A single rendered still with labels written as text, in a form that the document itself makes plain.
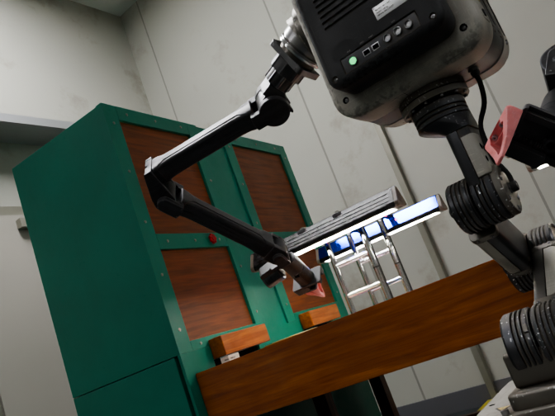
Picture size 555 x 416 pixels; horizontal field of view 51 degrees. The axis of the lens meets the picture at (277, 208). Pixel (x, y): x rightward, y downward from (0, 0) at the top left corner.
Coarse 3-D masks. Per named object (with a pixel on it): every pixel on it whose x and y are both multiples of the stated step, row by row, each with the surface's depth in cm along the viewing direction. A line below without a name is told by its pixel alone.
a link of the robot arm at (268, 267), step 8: (280, 256) 171; (288, 256) 175; (264, 264) 180; (272, 264) 177; (280, 264) 172; (288, 264) 174; (264, 272) 178; (272, 272) 178; (264, 280) 179; (272, 280) 178; (280, 280) 179
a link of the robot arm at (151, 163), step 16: (256, 96) 147; (272, 96) 141; (240, 112) 146; (256, 112) 143; (272, 112) 142; (288, 112) 143; (208, 128) 149; (224, 128) 146; (240, 128) 147; (256, 128) 144; (192, 144) 148; (208, 144) 148; (224, 144) 149; (160, 160) 151; (176, 160) 150; (192, 160) 151; (144, 176) 150; (160, 176) 151; (160, 192) 153
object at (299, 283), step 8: (304, 264) 180; (304, 272) 179; (312, 272) 182; (320, 272) 181; (296, 280) 180; (304, 280) 180; (312, 280) 181; (320, 280) 179; (296, 288) 183; (304, 288) 182
